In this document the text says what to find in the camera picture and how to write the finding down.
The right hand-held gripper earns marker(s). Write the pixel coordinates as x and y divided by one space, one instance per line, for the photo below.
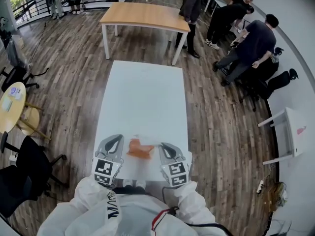
176 173

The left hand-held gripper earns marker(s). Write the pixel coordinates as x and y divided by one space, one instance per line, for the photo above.
103 168

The orange plastic snack packet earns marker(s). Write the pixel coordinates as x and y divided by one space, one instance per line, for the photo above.
137 152

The person's right forearm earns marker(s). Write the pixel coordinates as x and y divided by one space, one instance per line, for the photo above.
194 203

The person's left forearm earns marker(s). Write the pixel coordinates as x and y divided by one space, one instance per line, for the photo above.
91 195

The person's white left shoe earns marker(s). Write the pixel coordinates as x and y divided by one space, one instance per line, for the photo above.
128 183

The person's white shoe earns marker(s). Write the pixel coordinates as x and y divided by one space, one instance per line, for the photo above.
140 184
128 183

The person's white right shoe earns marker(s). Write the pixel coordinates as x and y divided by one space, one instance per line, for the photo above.
140 184

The person's black trousers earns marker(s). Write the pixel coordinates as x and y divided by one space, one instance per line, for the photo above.
130 190

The white rectangular table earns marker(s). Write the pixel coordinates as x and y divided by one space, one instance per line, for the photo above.
145 95

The person's white suit torso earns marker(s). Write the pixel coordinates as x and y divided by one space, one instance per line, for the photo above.
135 217

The black office chair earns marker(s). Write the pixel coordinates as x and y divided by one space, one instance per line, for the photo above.
256 87
32 161
278 85
14 76

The white power strip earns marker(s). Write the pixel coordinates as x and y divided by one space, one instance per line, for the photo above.
260 187

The round yellow table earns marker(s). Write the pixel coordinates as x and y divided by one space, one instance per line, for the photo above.
7 122

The cardboard box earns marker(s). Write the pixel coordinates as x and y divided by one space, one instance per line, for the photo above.
275 195

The purple packet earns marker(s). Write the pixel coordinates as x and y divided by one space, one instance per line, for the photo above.
15 92

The white flat box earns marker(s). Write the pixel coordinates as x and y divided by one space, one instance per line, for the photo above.
6 105

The white side desk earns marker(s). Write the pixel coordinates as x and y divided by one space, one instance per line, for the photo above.
292 117

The pink item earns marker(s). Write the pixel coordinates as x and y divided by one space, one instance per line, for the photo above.
301 130

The grey jacket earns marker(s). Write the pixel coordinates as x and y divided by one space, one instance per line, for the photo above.
16 53

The wooden top table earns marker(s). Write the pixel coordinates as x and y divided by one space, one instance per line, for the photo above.
142 13

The window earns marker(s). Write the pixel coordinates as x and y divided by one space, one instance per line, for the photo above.
21 0

